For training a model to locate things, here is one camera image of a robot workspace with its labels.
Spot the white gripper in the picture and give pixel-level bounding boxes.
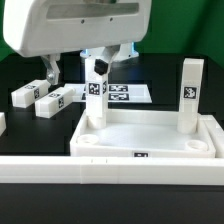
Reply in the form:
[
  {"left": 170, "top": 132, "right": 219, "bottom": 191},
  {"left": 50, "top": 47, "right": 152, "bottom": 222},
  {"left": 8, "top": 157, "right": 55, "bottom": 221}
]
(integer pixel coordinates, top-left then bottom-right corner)
[{"left": 3, "top": 0, "right": 152, "bottom": 85}]

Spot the white desk tabletop tray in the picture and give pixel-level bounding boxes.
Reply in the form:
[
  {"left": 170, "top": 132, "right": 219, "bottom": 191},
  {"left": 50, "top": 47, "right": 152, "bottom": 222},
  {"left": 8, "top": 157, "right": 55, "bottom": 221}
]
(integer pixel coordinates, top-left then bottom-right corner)
[{"left": 70, "top": 109, "right": 216, "bottom": 158}]

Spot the white fiducial marker sheet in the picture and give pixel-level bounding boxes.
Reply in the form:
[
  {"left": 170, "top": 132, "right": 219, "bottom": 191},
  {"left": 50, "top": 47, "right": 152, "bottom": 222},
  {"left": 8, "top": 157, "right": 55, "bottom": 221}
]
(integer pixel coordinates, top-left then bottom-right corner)
[{"left": 65, "top": 84, "right": 152, "bottom": 103}]

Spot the white fence left bar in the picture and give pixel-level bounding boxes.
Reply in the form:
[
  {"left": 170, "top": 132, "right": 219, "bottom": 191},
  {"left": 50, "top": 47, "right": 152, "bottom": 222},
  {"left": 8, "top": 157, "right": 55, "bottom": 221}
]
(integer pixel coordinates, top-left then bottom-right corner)
[{"left": 0, "top": 112, "right": 6, "bottom": 136}]

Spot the white fence bar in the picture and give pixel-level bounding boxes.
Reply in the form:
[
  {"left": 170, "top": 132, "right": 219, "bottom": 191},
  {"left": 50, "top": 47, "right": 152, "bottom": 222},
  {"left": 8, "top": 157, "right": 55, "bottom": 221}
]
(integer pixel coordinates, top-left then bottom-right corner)
[
  {"left": 202, "top": 115, "right": 224, "bottom": 159},
  {"left": 0, "top": 156, "right": 224, "bottom": 186},
  {"left": 0, "top": 112, "right": 6, "bottom": 136}
]

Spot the white fence front bar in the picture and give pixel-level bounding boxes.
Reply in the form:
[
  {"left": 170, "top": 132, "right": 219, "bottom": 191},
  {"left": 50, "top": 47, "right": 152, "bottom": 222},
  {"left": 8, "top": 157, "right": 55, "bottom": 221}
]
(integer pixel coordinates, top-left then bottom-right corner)
[{"left": 0, "top": 156, "right": 224, "bottom": 186}]

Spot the white fence right bar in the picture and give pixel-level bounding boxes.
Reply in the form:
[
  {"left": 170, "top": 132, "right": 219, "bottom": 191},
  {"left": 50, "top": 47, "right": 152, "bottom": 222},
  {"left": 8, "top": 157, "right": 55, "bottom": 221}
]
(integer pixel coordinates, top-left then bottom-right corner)
[{"left": 202, "top": 115, "right": 224, "bottom": 159}]

